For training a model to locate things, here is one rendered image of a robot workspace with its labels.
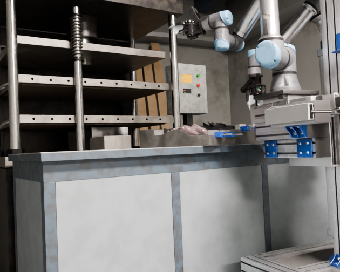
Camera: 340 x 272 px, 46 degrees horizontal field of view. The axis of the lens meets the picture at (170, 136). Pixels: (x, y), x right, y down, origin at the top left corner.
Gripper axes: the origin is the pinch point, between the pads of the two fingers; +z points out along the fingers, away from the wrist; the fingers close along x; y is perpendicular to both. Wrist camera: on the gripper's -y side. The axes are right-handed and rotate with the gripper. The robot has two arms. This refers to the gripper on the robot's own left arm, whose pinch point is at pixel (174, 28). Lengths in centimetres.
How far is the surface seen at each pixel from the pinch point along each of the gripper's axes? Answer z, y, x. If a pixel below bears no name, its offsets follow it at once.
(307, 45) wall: 28, -90, 290
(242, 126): -22, 51, 39
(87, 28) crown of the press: 92, -26, 12
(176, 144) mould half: 1, 64, 7
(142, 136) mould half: 26, 58, 7
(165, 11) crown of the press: 48, -42, 48
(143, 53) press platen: 64, -11, 43
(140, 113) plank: 227, -12, 215
